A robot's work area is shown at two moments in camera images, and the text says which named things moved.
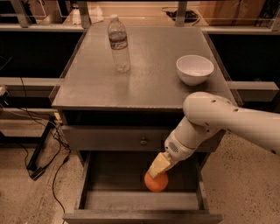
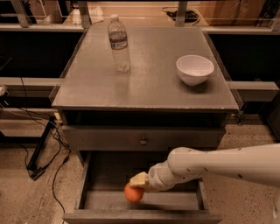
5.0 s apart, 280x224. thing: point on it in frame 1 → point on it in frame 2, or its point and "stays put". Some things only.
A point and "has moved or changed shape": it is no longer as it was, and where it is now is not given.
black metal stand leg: x=36 y=171 stays put
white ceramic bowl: x=194 y=69 stays put
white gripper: x=178 y=149 → x=153 y=178
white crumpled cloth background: x=95 y=15 stays put
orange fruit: x=157 y=184 has moved or changed shape
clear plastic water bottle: x=117 y=37 stays put
